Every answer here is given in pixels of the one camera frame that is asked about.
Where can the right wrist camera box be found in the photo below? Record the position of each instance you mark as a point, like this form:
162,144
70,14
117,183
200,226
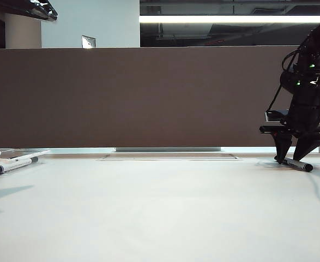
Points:
275,116

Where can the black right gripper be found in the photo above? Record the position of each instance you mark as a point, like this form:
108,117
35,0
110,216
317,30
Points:
305,112

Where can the brown desk divider panel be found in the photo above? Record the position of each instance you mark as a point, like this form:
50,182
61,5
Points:
148,95

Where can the clear plastic packaging box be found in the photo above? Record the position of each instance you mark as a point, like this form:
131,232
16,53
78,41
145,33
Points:
12,154

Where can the beige round column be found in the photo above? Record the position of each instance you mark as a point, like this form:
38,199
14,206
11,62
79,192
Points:
23,32

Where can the silver wall plate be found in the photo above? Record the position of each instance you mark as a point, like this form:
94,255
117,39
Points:
88,42

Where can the black capped white marker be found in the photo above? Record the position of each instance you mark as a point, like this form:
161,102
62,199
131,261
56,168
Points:
302,165

